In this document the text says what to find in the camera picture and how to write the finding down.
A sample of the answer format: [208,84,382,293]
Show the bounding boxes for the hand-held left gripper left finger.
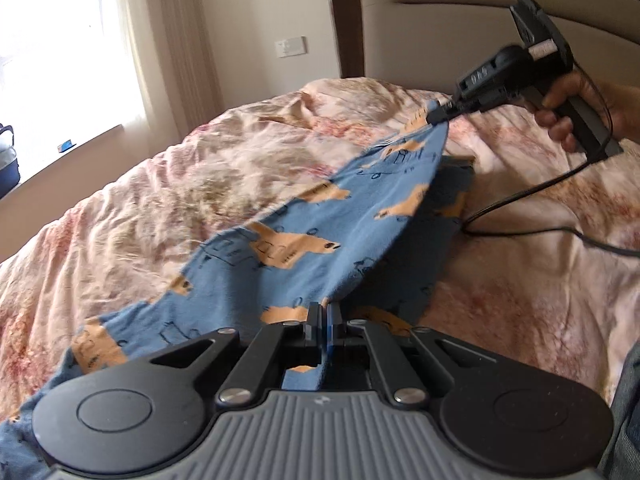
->
[122,302,327,408]

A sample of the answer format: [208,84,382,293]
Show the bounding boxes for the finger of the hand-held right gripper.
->
[427,96,482,124]

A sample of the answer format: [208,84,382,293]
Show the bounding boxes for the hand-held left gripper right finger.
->
[327,302,507,407]

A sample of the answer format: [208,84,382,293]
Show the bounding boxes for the blue printed pants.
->
[0,100,476,480]

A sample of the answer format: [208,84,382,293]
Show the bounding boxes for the person's right forearm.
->
[602,80,640,142]

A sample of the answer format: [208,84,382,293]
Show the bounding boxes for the person's right hand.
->
[532,71,628,155]

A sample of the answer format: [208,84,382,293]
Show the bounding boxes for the beige padded headboard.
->
[327,0,640,98]

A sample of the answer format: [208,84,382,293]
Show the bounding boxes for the pink floral blanket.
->
[0,77,640,411]

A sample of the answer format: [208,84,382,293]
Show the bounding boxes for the cream curtain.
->
[120,0,227,137]

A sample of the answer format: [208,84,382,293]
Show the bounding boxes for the person's blue jeans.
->
[596,335,640,480]

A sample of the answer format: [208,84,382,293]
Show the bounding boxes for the dark blue backpack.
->
[0,122,22,199]

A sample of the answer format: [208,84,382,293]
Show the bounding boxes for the bright window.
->
[0,0,151,183]

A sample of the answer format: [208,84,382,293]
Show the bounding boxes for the black cable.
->
[460,57,640,256]

